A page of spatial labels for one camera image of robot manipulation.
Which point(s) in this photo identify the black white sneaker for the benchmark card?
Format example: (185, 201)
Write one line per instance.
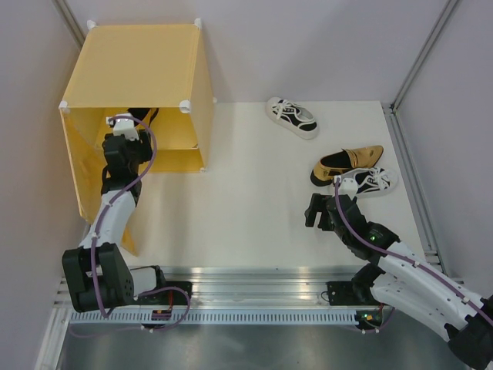
(293, 117)
(373, 181)

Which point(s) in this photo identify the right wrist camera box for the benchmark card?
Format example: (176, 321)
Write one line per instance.
(345, 186)

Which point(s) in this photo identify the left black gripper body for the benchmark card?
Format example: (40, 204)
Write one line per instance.
(142, 153)

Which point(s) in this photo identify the gold loafer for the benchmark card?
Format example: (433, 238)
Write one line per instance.
(344, 161)
(146, 115)

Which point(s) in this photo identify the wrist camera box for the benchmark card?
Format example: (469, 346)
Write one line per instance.
(123, 125)
(345, 186)

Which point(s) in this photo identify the aluminium frame post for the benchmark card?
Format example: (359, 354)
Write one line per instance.
(70, 22)
(409, 171)

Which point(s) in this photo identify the black white sneaker near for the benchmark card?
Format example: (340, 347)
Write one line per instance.
(373, 181)

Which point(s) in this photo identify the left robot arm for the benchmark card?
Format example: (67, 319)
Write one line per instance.
(97, 276)

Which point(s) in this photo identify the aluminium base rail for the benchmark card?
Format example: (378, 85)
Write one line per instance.
(259, 287)

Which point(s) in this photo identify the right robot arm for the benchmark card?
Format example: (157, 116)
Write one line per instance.
(394, 275)

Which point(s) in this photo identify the yellow plastic shoe cabinet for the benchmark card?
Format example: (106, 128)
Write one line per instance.
(151, 66)

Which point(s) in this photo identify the right aluminium frame post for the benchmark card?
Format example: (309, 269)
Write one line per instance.
(409, 171)

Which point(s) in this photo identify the black white sneaker far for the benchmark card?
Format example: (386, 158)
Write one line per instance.
(293, 117)

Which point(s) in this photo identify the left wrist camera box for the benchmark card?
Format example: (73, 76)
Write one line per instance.
(123, 125)

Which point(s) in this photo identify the left aluminium frame post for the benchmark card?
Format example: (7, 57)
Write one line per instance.
(70, 22)

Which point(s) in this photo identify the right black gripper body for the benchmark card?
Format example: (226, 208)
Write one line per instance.
(344, 237)

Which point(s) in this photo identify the white slotted cable duct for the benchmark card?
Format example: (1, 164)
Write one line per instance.
(229, 317)

